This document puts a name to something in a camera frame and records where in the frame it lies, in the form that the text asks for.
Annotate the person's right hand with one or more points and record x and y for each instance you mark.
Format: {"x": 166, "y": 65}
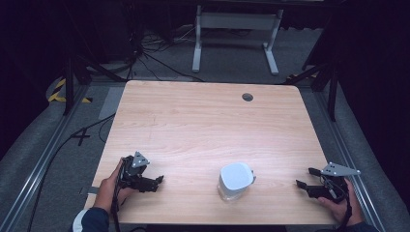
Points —
{"x": 343, "y": 208}

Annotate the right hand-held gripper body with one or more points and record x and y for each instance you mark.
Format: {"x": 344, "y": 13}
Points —
{"x": 333, "y": 188}

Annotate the aluminium floor rail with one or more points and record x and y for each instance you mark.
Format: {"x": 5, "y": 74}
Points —
{"x": 349, "y": 161}
{"x": 38, "y": 167}

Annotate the black cross tape mark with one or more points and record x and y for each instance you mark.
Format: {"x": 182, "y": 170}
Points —
{"x": 81, "y": 136}

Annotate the white metal desk frame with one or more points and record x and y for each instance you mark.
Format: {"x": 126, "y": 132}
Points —
{"x": 237, "y": 22}

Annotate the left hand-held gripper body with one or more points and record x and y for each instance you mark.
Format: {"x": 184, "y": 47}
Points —
{"x": 133, "y": 170}

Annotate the person's left hand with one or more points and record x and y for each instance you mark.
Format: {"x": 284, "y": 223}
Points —
{"x": 108, "y": 191}

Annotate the clear cup with white lid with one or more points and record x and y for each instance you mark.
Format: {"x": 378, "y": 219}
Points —
{"x": 234, "y": 181}

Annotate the black metal stand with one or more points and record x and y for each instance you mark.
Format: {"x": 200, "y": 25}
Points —
{"x": 324, "y": 82}
{"x": 68, "y": 87}

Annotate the yellow black hazard tape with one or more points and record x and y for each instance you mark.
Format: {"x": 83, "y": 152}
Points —
{"x": 59, "y": 93}

